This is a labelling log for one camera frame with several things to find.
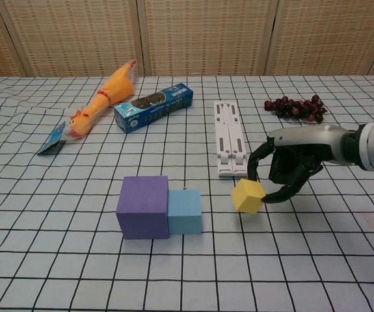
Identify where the white folding laptop stand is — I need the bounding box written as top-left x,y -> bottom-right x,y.
213,100 -> 250,178

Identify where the small blue packet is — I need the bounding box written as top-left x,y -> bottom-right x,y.
37,122 -> 68,157

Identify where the light blue checked tablecloth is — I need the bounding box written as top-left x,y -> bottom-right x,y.
0,75 -> 374,312

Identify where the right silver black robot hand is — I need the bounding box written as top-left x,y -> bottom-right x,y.
247,124 -> 353,204

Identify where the dark red grape bunch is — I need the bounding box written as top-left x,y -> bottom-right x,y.
263,94 -> 327,124

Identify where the medium blue foam cube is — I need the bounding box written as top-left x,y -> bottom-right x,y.
167,190 -> 203,235

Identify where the small yellow foam cube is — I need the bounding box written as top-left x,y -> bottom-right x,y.
231,178 -> 267,215

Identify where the large purple foam cube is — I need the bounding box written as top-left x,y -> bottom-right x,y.
116,175 -> 170,241

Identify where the blue cookie box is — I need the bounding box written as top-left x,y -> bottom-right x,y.
113,83 -> 194,134

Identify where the yellow rubber chicken toy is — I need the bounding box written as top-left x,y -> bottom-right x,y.
63,59 -> 138,141

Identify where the beige woven folding screen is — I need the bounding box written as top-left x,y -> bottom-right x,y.
0,0 -> 374,77

